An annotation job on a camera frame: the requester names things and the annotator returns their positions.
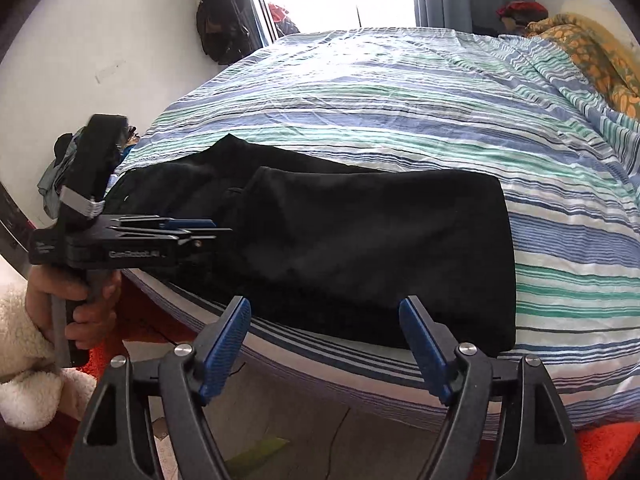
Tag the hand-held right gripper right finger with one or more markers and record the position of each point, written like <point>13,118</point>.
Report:
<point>422,345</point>

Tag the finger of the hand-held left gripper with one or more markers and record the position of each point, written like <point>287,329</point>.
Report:
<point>200,234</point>
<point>190,222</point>

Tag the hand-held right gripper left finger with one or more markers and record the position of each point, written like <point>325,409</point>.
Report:
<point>225,345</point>

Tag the black pants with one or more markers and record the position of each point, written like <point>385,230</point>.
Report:
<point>350,250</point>

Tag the person's left hand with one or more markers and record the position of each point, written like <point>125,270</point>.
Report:
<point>40,300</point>

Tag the pile of mixed clothes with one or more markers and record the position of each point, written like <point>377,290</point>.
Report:
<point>55,180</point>

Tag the hanging dark clothes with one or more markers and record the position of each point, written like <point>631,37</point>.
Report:
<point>220,20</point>

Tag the red fleece cloth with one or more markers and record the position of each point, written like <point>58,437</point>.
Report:
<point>610,452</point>

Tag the red cloth by window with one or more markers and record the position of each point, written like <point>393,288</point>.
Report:
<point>280,17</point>

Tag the bed with striped sheet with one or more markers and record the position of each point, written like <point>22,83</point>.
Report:
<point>400,110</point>

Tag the orange floral quilt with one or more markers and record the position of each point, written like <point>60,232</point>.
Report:
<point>590,55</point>

